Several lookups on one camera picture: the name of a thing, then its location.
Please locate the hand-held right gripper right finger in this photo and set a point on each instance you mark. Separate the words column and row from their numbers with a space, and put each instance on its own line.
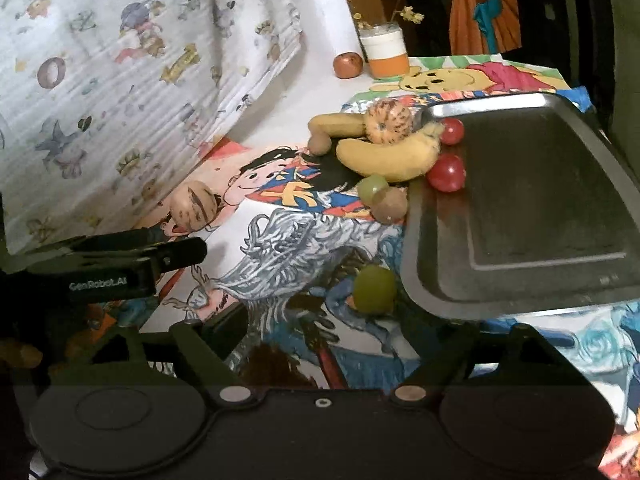
column 450, row 355

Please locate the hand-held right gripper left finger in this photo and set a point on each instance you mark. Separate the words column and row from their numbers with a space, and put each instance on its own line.
column 210, row 346

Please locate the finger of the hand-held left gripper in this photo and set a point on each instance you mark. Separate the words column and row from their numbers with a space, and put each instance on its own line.
column 180, row 256
column 142, row 236

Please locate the beige round fruit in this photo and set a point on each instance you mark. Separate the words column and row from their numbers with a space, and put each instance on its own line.
column 192, row 206

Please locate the large green grape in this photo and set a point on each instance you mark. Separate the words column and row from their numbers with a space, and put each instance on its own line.
column 375, row 289

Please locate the brown kiwi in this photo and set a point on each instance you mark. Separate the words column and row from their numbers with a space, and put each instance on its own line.
column 391, row 206

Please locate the small brown longan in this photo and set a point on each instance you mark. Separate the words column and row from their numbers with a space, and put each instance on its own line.
column 318, row 144

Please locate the dark metal tray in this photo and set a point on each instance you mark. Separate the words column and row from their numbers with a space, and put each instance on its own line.
column 540, row 200

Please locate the large red cherry tomato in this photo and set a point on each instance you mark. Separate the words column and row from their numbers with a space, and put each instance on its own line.
column 446, row 173

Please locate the small yellow banana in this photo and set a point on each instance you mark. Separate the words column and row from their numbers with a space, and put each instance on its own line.
column 335, row 124

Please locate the large yellow banana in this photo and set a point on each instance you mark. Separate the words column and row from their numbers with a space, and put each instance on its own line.
column 385, row 160

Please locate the small red cherry tomato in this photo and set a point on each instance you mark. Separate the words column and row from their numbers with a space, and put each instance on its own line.
column 453, row 131

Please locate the cartoon children printed mat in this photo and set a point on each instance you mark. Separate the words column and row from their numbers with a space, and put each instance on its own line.
column 240, row 180

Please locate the silver-haired figure printed mat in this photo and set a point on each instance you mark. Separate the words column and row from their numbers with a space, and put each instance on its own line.
column 300, row 245

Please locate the black-haired fighter printed mat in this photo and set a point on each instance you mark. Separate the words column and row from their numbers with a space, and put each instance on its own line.
column 300, row 190

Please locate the white cartoon printed blanket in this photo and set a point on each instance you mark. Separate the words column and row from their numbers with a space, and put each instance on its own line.
column 125, row 85

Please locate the small green grape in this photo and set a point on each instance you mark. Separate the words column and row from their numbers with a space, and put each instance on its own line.
column 370, row 186

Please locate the striped orange tangerine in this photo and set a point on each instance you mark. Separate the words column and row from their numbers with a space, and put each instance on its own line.
column 388, row 121

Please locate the yellow bear printed mat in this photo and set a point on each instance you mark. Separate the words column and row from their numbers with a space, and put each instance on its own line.
column 500, row 77

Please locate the white and orange jar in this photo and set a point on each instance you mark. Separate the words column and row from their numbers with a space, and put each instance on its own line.
column 384, row 55

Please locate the red apple by wall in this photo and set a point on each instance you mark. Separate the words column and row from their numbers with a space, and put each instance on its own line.
column 347, row 65

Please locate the robed figure wall poster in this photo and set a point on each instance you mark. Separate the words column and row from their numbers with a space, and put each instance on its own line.
column 480, row 15

